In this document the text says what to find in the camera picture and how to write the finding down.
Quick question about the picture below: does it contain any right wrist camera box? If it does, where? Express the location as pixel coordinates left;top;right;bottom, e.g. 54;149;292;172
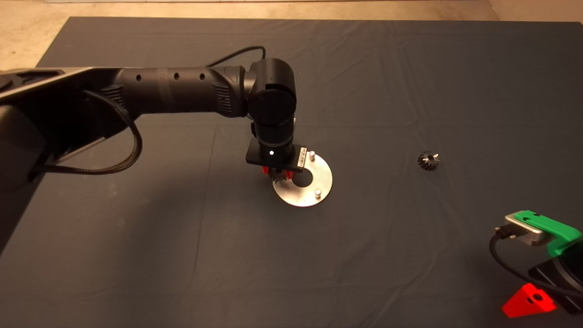
504;214;554;246

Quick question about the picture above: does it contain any dark bevel gear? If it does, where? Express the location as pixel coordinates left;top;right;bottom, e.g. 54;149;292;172
417;151;441;172

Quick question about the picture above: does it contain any right green camera mount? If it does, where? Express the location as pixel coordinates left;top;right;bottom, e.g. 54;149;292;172
514;209;583;257

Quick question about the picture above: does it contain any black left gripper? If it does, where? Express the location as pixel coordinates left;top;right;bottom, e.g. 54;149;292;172
245;138;308;178

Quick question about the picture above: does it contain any right black camera cable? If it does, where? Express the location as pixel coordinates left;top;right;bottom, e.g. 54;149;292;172
489;223;583;300

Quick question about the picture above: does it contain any round metal carrier plate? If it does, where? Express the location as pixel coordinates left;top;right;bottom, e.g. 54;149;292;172
272;151;333;208

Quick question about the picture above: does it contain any left thin black camera cable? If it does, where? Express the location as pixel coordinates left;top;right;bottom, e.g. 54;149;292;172
205;46;267;68

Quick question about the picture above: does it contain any dark grey table cloth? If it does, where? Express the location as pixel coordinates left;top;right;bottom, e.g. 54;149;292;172
0;17;583;328

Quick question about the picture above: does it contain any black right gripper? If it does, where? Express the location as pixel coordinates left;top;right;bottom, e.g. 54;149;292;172
501;245;583;319

